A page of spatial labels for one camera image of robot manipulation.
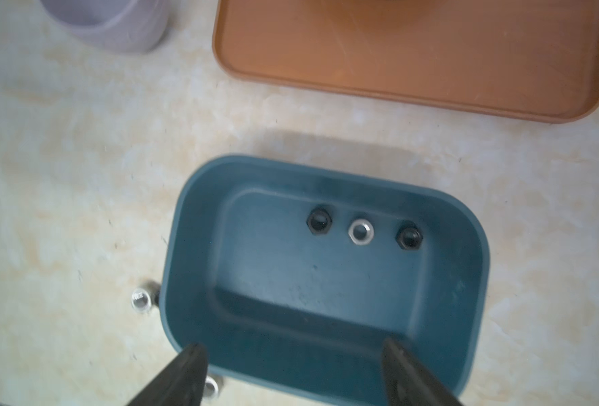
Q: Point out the brown rectangular mat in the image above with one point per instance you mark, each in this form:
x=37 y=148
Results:
x=530 y=60

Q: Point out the lilac ceramic bowl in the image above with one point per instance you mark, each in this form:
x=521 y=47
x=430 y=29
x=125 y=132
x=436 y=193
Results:
x=130 y=26

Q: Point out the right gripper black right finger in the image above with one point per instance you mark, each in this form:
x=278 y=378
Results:
x=409 y=382

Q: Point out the silver nut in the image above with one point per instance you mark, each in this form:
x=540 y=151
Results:
x=361 y=231
x=141 y=300
x=212 y=388

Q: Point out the teal plastic storage box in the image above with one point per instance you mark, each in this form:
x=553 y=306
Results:
x=308 y=314

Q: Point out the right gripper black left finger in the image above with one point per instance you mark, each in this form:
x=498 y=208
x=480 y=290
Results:
x=181 y=383

